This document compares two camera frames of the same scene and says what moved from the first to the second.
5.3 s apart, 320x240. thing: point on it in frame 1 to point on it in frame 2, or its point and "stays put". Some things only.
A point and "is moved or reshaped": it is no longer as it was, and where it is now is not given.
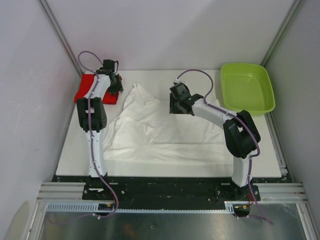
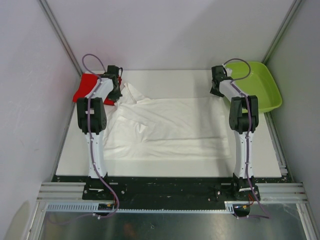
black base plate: x=131 y=190 stays put
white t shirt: x=146 y=131 is moved or reshaped
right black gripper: x=173 y=109 to x=214 y=92
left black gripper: x=119 y=87 to x=116 y=97
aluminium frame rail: x=282 y=193 stays put
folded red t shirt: x=87 y=80 stays put
